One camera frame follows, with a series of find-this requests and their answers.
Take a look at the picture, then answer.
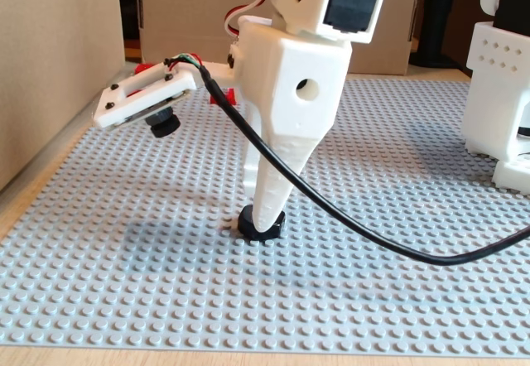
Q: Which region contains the black hexagonal Lego piece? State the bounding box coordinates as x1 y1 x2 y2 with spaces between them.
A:
238 205 287 243

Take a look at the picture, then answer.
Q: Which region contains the beige side panel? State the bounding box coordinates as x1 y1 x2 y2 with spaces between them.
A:
0 0 128 195

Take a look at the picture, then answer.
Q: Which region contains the brown cardboard box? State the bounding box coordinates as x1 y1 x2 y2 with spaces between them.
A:
136 0 427 76

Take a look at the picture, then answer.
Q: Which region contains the black camera cable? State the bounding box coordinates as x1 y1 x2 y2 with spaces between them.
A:
163 53 530 267

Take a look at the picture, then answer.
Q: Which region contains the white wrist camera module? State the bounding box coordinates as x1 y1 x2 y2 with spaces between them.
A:
93 60 200 138

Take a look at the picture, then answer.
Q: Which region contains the grey Lego baseplate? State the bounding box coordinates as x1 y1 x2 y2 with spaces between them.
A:
0 71 530 353

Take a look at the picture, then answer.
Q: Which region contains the red white black servo cable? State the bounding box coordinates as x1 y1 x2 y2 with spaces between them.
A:
224 0 275 41

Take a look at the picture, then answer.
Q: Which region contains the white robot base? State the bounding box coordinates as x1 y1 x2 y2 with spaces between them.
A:
492 153 530 196

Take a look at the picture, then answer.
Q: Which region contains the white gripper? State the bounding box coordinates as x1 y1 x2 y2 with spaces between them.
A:
227 16 353 200

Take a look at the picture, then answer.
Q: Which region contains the white fixed gripper finger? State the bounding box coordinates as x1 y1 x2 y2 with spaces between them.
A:
253 132 320 234

